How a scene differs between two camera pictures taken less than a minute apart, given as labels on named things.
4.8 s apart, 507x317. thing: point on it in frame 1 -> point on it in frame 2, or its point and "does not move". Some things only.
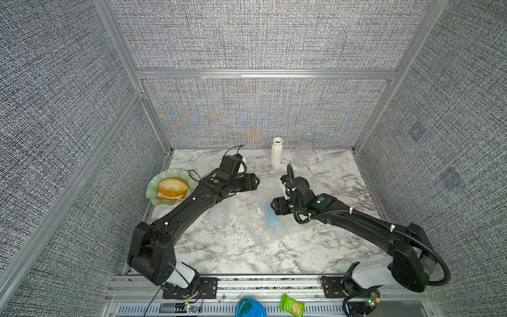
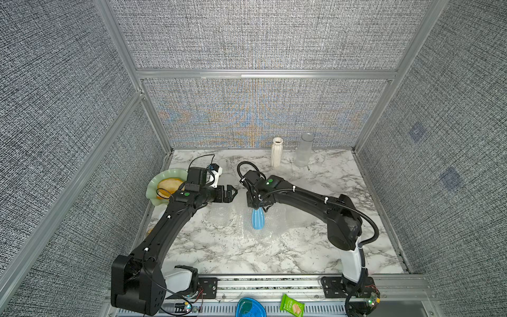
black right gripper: x=278 y=203 -> x=249 y=203
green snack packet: x=288 y=304 does not move
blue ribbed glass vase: x=272 y=217 -> x=258 y=218
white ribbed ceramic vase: x=276 y=154 does not move
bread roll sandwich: x=172 y=189 does not move
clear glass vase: x=304 y=152 does not move
